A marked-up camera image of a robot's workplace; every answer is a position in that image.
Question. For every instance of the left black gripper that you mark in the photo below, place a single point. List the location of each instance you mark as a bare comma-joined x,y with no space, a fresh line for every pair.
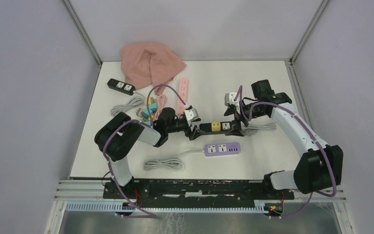
193,135

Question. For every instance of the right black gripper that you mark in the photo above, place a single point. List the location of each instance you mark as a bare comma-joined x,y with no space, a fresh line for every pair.
236,130

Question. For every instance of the black power strip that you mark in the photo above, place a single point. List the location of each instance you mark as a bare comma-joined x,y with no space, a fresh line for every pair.
205,128
120,86

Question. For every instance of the purple power strip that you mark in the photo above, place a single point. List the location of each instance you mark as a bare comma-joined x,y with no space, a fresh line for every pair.
222,149

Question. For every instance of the pink power strip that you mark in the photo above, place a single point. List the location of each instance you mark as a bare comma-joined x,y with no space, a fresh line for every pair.
183,93

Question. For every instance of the teal adapter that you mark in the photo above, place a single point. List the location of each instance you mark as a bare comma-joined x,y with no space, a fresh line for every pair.
153,107
146,114

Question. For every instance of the yellow plug adapter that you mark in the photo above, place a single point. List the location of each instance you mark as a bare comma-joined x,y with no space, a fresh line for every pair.
149,101

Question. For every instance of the pink plug adapter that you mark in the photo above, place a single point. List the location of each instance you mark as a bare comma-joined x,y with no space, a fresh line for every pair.
139,112

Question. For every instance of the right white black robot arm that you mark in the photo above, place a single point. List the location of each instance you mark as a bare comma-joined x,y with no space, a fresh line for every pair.
319,169

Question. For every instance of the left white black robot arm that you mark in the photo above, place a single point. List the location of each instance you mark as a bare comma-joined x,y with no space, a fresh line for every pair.
118,136

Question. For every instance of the pink cloth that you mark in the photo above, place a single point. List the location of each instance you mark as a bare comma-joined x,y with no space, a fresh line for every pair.
149,63

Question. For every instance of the white cable duct rail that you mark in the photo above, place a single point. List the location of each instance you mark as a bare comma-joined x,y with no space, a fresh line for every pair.
115,206

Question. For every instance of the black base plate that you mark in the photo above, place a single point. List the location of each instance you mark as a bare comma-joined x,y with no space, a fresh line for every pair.
183,193

